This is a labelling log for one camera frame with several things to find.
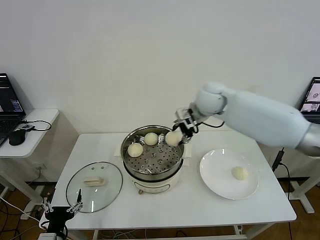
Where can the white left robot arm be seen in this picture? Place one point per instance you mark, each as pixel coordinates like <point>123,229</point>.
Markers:
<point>50,236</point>

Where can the grey laptop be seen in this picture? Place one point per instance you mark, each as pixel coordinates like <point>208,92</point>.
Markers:
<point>312,95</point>

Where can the white main table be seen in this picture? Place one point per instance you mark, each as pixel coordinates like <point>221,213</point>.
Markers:
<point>175,210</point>

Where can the white steamed baozi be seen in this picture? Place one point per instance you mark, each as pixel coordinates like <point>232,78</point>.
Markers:
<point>240,173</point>
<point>151,139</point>
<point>172,138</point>
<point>135,150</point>

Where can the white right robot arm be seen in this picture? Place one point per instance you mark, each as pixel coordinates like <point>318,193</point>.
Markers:
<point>262,117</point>

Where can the stainless steel steamer basket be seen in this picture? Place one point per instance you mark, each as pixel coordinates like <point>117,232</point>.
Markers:
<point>155,162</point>

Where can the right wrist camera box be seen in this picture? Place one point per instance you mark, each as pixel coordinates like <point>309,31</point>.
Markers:
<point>183,113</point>

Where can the black computer mouse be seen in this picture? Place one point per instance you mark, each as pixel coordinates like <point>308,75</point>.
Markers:
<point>17,138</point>

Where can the black laptop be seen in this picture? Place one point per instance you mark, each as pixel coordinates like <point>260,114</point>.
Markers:
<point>10,100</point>

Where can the white round plate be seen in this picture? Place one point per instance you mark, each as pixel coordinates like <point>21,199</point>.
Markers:
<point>217,172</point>

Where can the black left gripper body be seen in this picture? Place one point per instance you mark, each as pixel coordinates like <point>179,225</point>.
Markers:
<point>58,215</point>

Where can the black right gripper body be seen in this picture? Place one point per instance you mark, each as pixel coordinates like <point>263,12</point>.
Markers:
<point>187,132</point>

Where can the white wall outlet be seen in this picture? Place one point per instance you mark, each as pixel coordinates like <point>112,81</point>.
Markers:
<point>40,167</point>

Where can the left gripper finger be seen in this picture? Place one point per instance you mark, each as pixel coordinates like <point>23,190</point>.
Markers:
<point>80,196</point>
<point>45,205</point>

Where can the cream electric pot base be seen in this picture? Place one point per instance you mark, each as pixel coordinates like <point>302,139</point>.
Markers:
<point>160,186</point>

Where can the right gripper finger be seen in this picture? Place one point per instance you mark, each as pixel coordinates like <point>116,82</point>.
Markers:
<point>185,142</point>
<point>177,126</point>

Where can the white side table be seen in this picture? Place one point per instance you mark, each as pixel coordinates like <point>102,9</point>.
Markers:
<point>37,140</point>
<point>298,192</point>

